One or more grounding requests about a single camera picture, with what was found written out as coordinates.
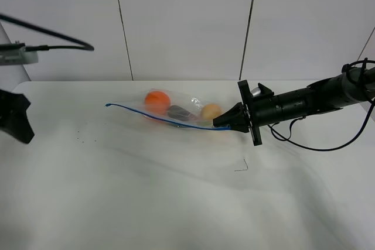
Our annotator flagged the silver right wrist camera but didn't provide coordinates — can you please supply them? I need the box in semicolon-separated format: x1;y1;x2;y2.
251;87;262;97

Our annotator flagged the purple eggplant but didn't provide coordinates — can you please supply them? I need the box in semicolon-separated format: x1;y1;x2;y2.
167;105;197;121

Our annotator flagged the clear zip bag blue seal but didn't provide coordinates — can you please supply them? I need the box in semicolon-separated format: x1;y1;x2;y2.
105;89;231;131

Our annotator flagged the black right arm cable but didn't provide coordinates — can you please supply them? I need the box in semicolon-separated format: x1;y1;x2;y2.
269;106;375;152

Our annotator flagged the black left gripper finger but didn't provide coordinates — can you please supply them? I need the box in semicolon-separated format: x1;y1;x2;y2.
0;90;35;144

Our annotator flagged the orange fruit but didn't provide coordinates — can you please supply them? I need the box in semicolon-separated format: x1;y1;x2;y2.
144;91;171;115

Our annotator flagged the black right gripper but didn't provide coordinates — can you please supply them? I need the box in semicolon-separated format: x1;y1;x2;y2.
213;80;292;146

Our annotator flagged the yellow pear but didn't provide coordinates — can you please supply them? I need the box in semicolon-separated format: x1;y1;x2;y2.
200;104;223;120

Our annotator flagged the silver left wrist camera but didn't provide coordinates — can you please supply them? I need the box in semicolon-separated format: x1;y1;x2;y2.
0;43;38;66

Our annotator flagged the black left camera cable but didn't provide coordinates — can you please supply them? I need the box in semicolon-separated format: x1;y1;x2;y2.
0;12;95;52

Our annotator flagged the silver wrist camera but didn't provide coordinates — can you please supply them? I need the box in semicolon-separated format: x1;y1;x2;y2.
251;87;262;97
0;43;38;66

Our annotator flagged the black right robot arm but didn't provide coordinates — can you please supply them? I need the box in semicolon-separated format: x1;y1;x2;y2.
213;60;374;146

